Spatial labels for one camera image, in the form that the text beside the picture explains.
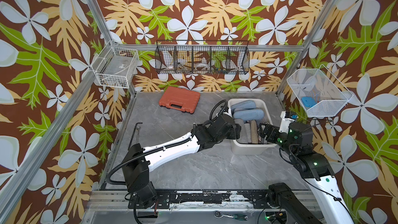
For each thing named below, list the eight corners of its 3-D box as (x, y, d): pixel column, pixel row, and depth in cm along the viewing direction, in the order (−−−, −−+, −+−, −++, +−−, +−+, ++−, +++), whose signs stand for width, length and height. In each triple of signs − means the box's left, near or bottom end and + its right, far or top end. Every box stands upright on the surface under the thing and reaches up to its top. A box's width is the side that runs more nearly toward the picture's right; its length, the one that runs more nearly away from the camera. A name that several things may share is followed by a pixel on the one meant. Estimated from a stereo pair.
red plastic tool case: (158, 106, 114) (157, 102, 110) (169, 89, 125) (168, 84, 121) (192, 115, 108) (192, 111, 104) (200, 96, 120) (200, 92, 116)
